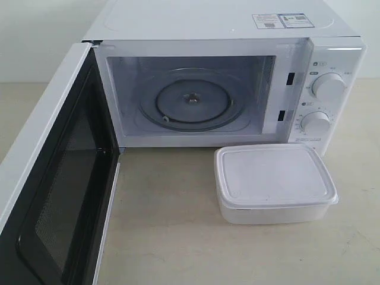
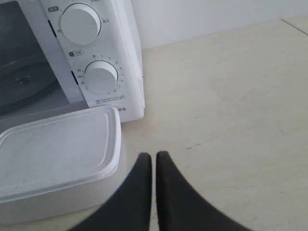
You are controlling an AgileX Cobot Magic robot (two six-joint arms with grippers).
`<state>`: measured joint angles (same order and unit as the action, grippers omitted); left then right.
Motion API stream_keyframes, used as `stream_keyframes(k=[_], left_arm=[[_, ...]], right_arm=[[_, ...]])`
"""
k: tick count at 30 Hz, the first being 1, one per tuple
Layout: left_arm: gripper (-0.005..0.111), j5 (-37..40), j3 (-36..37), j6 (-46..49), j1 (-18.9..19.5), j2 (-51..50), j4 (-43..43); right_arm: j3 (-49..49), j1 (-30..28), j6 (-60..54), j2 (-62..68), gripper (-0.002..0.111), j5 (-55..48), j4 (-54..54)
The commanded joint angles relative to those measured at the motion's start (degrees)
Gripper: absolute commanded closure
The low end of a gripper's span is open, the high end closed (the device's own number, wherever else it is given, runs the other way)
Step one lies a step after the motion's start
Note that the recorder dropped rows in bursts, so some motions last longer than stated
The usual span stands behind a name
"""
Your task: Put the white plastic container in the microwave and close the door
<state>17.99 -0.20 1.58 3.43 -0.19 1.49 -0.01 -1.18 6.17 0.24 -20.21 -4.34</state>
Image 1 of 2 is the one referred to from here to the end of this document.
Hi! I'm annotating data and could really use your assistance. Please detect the white lidded plastic container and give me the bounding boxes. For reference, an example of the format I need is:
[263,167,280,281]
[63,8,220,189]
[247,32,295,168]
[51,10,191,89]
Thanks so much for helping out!
[214,143,339,225]

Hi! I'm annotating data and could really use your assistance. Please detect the white microwave door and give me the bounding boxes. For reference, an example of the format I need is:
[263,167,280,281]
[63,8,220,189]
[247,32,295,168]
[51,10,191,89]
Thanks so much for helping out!
[1,42,120,284]

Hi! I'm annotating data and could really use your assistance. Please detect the glass microwave turntable plate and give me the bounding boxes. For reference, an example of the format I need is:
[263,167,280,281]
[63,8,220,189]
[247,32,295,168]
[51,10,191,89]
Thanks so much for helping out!
[136,68,248,132]

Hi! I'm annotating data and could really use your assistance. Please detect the white microwave oven body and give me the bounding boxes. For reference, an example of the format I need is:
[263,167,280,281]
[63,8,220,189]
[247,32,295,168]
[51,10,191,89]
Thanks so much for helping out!
[82,1,366,155]

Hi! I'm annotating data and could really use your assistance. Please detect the lower white control knob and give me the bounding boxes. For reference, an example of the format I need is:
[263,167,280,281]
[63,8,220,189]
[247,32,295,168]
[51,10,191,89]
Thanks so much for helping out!
[300,112,330,135]

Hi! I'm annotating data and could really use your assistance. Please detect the white control knob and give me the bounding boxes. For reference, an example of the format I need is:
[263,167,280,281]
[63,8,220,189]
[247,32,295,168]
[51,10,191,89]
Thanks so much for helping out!
[312,72,346,101]
[300,112,330,135]

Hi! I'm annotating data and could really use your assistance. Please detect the white warning label sticker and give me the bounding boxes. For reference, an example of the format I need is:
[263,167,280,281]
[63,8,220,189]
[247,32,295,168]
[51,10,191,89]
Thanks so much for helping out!
[252,14,285,29]

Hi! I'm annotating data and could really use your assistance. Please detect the upper white control knob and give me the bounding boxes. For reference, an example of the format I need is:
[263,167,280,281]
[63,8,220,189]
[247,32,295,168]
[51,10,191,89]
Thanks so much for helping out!
[312,72,346,101]

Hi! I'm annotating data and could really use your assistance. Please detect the blue energy label sticker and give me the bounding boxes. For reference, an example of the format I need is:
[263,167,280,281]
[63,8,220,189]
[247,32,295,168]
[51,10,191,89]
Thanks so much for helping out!
[278,13,314,29]

